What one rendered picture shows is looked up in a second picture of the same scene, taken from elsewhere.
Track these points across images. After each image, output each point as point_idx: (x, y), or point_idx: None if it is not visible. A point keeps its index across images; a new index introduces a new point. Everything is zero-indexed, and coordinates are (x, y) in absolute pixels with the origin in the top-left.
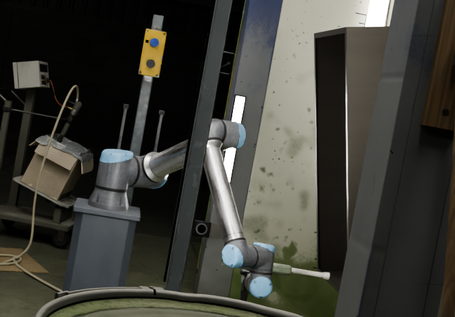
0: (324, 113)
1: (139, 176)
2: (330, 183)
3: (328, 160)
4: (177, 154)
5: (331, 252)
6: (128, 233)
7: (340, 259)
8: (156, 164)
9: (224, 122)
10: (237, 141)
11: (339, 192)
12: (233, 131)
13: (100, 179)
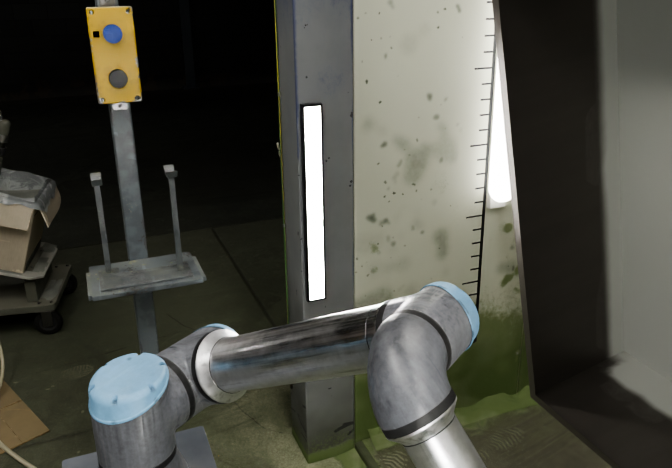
0: (522, 132)
1: (196, 405)
2: (541, 253)
3: (534, 216)
4: (288, 369)
5: (549, 360)
6: None
7: (562, 365)
8: (232, 379)
9: (436, 320)
10: (468, 345)
11: (556, 264)
12: (460, 333)
13: (108, 459)
